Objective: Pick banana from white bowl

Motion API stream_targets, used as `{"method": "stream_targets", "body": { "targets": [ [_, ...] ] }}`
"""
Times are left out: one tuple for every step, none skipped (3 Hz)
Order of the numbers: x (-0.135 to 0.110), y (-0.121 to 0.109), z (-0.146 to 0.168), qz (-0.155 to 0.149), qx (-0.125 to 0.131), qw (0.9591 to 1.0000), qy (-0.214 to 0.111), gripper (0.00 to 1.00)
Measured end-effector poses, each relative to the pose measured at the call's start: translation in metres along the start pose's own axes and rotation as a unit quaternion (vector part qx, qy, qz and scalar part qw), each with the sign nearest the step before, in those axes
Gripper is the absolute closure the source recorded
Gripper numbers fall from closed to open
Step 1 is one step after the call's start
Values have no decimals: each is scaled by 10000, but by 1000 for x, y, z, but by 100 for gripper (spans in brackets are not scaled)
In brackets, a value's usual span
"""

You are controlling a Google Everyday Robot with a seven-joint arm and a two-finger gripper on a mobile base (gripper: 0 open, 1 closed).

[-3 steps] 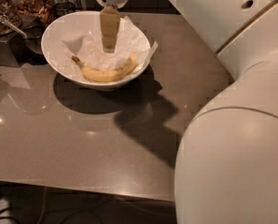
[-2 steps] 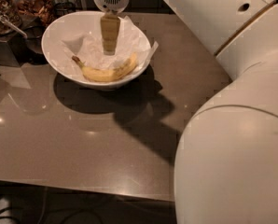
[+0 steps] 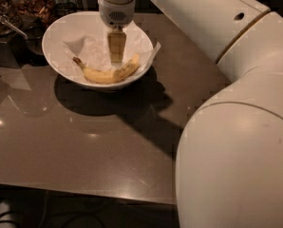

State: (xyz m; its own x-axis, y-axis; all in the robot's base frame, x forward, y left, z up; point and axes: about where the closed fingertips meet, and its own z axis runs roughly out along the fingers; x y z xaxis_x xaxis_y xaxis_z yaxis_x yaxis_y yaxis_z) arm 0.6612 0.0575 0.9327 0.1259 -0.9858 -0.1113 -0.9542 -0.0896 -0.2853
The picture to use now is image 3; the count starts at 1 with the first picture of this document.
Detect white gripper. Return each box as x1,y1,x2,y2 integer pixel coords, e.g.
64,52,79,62
98,0,135,64

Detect yellow banana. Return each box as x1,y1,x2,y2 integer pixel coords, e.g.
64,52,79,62
72,54,140,84

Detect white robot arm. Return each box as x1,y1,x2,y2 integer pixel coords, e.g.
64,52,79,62
99,0,283,228

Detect white ceramic bowl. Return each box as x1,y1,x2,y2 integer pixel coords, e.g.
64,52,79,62
42,11,148,91

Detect white paper liner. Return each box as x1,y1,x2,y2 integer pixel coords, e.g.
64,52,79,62
64,22,160,82

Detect glass jar of snacks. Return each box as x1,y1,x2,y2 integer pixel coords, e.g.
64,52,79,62
15,0,55,28

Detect metal spoon handle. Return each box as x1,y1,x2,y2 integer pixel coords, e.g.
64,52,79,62
0,15,28,40

